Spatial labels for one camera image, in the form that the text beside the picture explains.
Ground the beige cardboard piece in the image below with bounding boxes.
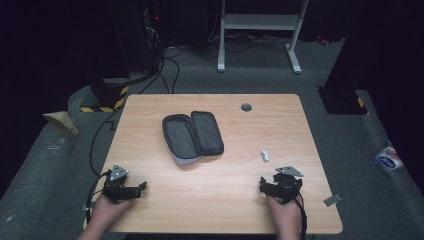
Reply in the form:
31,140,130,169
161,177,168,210
42,110,80,136

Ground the black pencil case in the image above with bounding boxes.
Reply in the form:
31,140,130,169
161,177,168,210
161,110,225,167

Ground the black yellow striped stand base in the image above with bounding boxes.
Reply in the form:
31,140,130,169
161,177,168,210
79,77,131,114
317,86,370,116

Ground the white blue plastic packet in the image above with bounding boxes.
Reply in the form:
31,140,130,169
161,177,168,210
373,142,405,172

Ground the white metal stand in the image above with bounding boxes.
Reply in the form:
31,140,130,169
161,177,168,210
216,0,310,75

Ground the dark computer tower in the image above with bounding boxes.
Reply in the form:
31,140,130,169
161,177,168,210
108,0,165,78

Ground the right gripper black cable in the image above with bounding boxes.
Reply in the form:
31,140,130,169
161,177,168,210
282,184,309,240

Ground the person's left hand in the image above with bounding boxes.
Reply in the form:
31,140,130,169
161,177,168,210
87,193,134,232

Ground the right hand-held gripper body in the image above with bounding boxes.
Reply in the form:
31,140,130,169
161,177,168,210
273,165,305,205

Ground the black floor cable bundle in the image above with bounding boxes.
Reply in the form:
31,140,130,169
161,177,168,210
138,44,183,95

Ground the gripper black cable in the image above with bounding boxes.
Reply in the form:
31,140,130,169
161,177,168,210
85,170,112,225
282,184,309,240

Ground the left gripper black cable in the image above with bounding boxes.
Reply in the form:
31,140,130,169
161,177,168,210
85,170,112,225

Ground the grey tape strip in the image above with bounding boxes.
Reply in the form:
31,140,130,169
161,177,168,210
322,193,343,208

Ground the person's right hand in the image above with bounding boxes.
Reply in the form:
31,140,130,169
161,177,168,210
265,194,305,234

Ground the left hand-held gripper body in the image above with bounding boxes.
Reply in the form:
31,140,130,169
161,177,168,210
101,163,135,204

